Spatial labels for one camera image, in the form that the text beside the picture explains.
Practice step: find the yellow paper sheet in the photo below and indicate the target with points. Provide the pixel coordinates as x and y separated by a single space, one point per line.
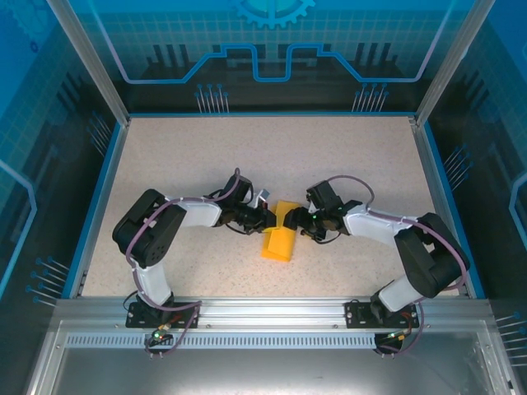
280 244

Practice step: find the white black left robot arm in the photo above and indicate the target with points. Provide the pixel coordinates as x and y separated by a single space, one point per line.
197 214

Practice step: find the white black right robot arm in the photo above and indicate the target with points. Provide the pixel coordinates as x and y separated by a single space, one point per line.
370 226

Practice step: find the grey sheet metal tray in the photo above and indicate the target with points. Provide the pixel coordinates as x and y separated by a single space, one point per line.
267 370

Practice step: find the grid print blue panel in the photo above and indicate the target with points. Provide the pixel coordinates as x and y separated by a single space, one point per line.
33 123
494 123

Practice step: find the gear print blue panel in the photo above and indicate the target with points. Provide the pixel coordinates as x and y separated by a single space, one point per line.
164 24

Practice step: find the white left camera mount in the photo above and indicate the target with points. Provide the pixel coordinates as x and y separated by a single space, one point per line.
256 200

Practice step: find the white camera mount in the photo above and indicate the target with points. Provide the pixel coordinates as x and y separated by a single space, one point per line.
256 200
311 202

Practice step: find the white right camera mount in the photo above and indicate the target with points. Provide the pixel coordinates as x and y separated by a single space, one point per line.
311 202

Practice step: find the aluminium mounting rail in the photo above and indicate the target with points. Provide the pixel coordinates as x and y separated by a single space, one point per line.
267 312

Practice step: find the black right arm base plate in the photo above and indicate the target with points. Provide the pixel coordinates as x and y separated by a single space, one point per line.
358 314

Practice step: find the blue edged aluminium side rail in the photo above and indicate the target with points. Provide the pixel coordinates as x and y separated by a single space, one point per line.
444 205
99 205

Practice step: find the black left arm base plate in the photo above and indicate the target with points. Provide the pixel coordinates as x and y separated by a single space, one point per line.
138 314

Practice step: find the aluminium frame post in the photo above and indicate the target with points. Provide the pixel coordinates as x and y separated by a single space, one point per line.
94 61
448 61

